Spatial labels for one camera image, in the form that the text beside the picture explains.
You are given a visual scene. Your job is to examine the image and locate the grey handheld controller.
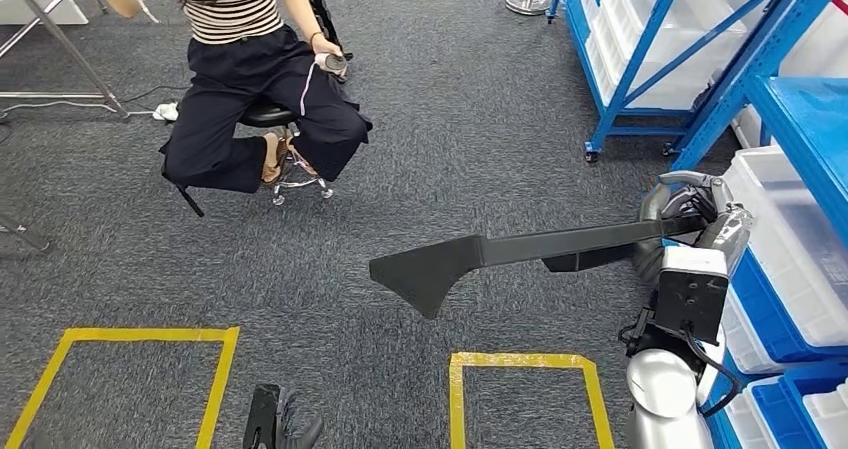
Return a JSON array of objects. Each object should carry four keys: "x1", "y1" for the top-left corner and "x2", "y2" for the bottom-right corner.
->
[{"x1": 314, "y1": 51, "x2": 350, "y2": 78}]

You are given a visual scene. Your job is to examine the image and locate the black plastic car part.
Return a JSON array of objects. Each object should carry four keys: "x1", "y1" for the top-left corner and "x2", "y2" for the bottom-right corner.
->
[{"x1": 368, "y1": 215, "x2": 710, "y2": 320}]

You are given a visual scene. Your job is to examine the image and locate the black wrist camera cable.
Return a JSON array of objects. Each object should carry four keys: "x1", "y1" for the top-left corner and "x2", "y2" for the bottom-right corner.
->
[{"x1": 682, "y1": 326, "x2": 743, "y2": 401}]

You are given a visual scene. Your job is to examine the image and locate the blue plastic tray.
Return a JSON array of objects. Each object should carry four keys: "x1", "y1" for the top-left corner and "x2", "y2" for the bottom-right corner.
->
[
  {"x1": 725, "y1": 247, "x2": 848, "y2": 366},
  {"x1": 748, "y1": 363, "x2": 848, "y2": 449}
]

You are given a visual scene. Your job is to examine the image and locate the person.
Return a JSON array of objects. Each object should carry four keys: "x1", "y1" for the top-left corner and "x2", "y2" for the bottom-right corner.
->
[{"x1": 89, "y1": 0, "x2": 374, "y2": 219}]

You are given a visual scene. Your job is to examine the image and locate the white plastic tray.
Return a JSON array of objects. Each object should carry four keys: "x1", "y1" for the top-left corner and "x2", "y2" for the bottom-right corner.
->
[
  {"x1": 723, "y1": 379, "x2": 780, "y2": 449},
  {"x1": 718, "y1": 292, "x2": 790, "y2": 376},
  {"x1": 722, "y1": 144, "x2": 848, "y2": 349},
  {"x1": 802, "y1": 379, "x2": 848, "y2": 449}
]

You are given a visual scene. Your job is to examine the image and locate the person's left hand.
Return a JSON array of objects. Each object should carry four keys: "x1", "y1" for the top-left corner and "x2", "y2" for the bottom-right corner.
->
[{"x1": 309, "y1": 35, "x2": 348, "y2": 77}]

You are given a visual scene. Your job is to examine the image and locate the black swivel stool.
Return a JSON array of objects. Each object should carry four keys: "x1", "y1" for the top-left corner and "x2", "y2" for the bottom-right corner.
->
[{"x1": 237, "y1": 101, "x2": 335, "y2": 207}]

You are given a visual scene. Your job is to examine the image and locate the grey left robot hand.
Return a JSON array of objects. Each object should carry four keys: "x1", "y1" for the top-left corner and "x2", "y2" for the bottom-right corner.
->
[{"x1": 274, "y1": 392, "x2": 327, "y2": 449}]

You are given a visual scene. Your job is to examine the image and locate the white plastic storage bin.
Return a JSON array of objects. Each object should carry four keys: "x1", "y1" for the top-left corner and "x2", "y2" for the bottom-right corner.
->
[{"x1": 577, "y1": 0, "x2": 753, "y2": 114}]

